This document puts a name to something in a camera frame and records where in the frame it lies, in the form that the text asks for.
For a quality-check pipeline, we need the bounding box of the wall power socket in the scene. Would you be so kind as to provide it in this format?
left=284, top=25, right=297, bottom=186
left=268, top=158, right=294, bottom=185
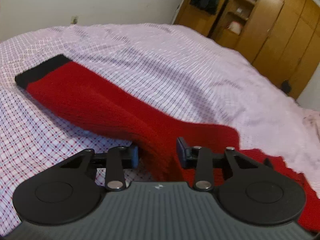
left=71, top=16, right=78, bottom=24

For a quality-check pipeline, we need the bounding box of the white container on shelf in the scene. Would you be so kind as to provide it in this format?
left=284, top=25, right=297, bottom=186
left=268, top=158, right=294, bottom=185
left=227, top=21, right=243, bottom=35

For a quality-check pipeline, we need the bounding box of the black wardrobe door handle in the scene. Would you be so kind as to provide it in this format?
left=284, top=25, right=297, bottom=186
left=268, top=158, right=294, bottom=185
left=280, top=80, right=292, bottom=94

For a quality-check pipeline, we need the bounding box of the pink checked bed sheet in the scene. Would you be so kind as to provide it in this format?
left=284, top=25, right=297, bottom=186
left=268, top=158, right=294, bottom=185
left=1, top=24, right=319, bottom=235

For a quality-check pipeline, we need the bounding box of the red knitted sweater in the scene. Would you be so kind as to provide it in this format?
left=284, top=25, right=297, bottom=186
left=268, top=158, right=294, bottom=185
left=7, top=55, right=319, bottom=239

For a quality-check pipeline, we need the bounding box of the wooden wardrobe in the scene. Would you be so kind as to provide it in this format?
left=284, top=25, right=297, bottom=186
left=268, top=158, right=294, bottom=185
left=175, top=0, right=319, bottom=99

